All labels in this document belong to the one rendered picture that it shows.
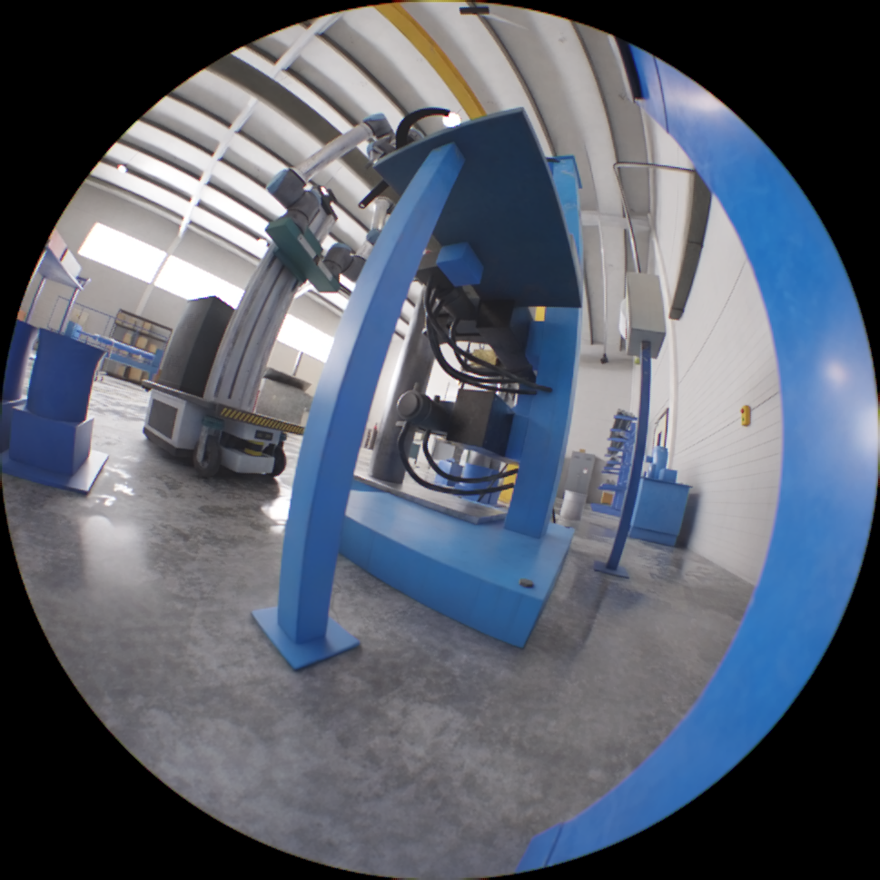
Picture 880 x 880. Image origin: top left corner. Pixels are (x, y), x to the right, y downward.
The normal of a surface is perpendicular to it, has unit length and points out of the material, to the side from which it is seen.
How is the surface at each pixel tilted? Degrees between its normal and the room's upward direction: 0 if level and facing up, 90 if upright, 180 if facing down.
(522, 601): 90
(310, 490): 90
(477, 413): 90
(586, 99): 174
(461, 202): 180
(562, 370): 90
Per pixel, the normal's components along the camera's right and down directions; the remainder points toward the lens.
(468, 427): -0.50, -0.18
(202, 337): 0.96, 0.23
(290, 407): 0.78, 0.15
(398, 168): -0.24, 0.97
